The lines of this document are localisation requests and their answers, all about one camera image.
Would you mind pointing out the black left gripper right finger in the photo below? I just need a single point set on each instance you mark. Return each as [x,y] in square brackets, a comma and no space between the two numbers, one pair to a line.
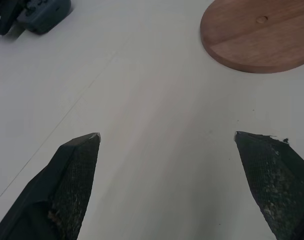
[274,180]

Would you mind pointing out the black box with white dots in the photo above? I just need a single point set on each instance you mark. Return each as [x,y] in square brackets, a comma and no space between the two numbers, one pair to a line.
[1,16]

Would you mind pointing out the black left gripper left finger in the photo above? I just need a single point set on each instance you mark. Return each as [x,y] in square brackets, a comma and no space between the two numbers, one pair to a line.
[66,185]

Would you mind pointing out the round wooden board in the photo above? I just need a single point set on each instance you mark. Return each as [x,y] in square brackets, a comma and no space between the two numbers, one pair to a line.
[260,41]

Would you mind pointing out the dark grey plastic device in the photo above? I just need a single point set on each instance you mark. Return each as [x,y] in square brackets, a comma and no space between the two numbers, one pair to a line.
[42,15]

